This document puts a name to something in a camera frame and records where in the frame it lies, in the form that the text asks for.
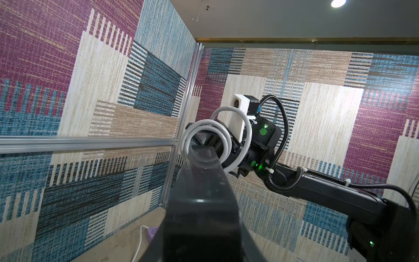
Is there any purple power strip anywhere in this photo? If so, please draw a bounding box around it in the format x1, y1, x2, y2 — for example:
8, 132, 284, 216
146, 227, 158, 243

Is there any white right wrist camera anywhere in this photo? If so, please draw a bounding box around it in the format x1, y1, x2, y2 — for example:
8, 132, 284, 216
227, 94, 261, 143

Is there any black power strip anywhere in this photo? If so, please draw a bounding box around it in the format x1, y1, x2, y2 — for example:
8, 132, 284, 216
161, 145, 244, 262

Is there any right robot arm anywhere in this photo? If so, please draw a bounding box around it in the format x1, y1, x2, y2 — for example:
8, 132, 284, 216
181, 117, 419, 262

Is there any black corrugated cable conduit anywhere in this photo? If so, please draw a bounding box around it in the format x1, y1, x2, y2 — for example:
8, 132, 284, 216
258, 94, 419, 223

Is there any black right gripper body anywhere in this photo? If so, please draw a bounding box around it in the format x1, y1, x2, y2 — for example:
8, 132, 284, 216
190, 122, 251, 177

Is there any white power strip cord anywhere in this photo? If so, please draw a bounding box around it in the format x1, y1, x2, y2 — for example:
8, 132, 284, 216
131, 224, 151, 262

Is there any grey cord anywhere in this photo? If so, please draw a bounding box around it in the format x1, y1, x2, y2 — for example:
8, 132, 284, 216
179, 105, 253, 174

